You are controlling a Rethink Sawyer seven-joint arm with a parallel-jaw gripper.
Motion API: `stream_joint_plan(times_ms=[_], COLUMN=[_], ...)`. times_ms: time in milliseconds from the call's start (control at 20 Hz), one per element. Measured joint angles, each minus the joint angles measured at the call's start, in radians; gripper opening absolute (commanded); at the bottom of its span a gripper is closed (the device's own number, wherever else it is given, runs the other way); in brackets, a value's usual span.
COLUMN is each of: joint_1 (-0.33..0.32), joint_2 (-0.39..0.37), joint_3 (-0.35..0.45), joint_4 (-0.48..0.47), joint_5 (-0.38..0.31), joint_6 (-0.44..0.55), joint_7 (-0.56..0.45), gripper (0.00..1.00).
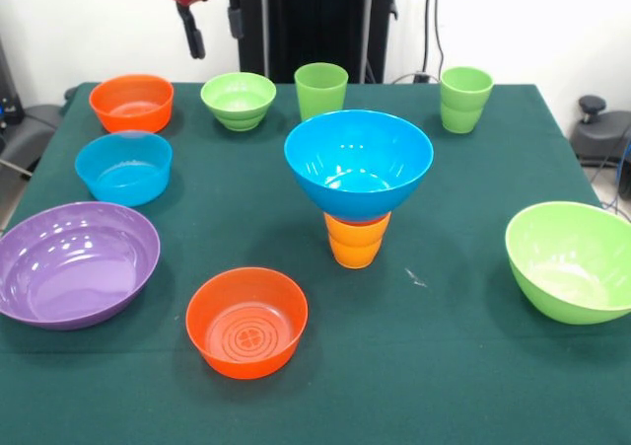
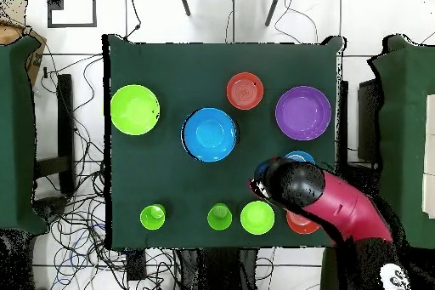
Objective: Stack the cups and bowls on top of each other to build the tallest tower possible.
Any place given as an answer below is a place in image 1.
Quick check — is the large blue bowl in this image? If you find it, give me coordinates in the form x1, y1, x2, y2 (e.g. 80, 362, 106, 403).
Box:
283, 109, 435, 223

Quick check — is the orange-yellow stepped cup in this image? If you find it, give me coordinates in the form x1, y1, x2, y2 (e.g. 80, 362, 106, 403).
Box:
322, 210, 392, 269

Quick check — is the orange bowl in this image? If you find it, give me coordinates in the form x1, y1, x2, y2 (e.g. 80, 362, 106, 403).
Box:
184, 266, 310, 381
88, 73, 175, 134

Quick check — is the small light green bowl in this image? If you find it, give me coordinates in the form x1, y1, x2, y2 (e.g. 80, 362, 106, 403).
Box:
199, 71, 278, 132

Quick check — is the small blue bowl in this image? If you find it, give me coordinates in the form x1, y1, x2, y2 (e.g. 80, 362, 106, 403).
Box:
74, 129, 174, 207

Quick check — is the grey stand base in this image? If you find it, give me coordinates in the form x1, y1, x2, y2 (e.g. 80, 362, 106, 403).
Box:
0, 103, 65, 176
570, 94, 631, 170

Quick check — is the black device with blue light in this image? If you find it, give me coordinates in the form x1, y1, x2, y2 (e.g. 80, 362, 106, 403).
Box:
0, 37, 26, 125

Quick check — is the green stepped cup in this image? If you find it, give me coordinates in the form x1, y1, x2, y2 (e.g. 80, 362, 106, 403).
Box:
439, 66, 495, 134

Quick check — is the purple bowl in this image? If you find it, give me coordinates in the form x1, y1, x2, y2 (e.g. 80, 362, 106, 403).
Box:
0, 200, 162, 332

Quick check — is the dark green tablecloth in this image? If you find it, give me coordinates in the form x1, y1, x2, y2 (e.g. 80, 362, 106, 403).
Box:
0, 82, 631, 445

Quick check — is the large green bowl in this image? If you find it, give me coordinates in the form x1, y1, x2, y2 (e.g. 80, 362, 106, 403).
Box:
504, 200, 631, 326

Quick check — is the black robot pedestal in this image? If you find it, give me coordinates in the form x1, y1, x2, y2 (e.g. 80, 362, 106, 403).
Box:
236, 0, 399, 85

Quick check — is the black cable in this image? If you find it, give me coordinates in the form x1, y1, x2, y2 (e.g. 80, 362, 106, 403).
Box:
426, 0, 447, 82

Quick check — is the blue cable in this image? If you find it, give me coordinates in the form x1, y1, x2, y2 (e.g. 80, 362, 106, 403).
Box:
603, 138, 631, 209

